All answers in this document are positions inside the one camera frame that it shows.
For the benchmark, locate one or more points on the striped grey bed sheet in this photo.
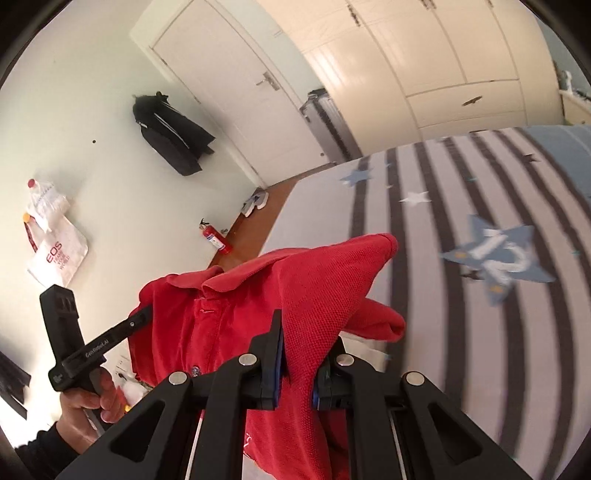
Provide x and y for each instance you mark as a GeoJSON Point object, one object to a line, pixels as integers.
{"type": "Point", "coordinates": [492, 277]}

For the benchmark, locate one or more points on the red fire extinguisher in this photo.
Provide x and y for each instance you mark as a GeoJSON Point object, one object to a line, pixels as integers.
{"type": "Point", "coordinates": [214, 237]}

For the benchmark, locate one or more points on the grey slippers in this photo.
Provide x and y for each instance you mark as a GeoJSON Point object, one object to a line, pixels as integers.
{"type": "Point", "coordinates": [257, 201]}

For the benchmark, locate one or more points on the black left sleeve forearm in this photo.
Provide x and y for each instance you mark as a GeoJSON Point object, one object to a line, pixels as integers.
{"type": "Point", "coordinates": [47, 455]}

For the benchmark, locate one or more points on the white door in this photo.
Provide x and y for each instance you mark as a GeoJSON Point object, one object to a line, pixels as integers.
{"type": "Point", "coordinates": [247, 75]}

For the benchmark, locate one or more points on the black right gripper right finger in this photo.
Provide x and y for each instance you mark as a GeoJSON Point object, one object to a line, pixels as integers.
{"type": "Point", "coordinates": [405, 427]}

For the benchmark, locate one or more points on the white EOS tote bag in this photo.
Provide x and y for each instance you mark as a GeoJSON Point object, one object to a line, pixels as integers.
{"type": "Point", "coordinates": [58, 253]}

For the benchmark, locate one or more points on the blue blanket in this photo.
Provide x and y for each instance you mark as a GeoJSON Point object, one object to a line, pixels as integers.
{"type": "Point", "coordinates": [570, 147]}

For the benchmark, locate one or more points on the silver suitcase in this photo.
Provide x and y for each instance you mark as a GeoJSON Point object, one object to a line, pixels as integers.
{"type": "Point", "coordinates": [329, 127]}

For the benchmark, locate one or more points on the white plastic bag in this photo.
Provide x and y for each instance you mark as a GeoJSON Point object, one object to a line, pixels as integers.
{"type": "Point", "coordinates": [46, 204]}

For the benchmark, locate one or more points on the cream wardrobe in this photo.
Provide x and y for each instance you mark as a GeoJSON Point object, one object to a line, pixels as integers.
{"type": "Point", "coordinates": [407, 71]}

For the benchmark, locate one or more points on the person's left hand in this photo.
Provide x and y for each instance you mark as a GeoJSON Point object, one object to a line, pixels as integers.
{"type": "Point", "coordinates": [74, 427]}

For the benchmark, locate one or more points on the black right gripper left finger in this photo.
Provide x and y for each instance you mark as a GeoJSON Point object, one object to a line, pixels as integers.
{"type": "Point", "coordinates": [191, 427]}

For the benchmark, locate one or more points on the black hanging jacket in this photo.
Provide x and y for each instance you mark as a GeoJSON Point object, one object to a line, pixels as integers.
{"type": "Point", "coordinates": [177, 139]}

